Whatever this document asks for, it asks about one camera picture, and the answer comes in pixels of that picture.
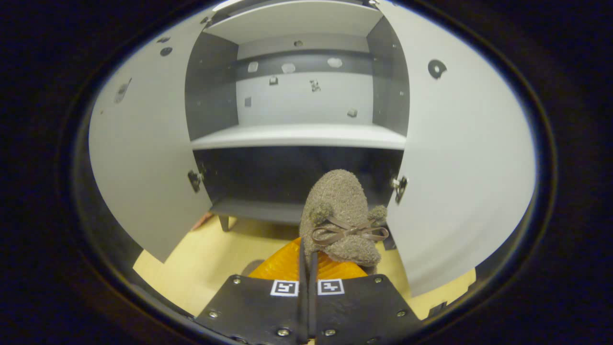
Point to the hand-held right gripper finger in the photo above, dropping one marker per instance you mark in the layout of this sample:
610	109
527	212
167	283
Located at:
302	306
312	306

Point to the white and grey shoe cabinet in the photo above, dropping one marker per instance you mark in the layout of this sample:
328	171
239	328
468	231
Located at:
297	136

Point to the white cabinet door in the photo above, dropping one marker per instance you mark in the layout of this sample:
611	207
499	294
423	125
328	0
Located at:
143	158
459	182

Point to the white cabinet shelf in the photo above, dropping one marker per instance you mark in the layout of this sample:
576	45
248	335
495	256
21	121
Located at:
297	19

